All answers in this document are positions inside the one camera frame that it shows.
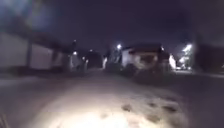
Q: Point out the white wall with dark posts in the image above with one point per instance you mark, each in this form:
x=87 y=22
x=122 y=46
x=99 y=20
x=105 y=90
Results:
x=40 y=55

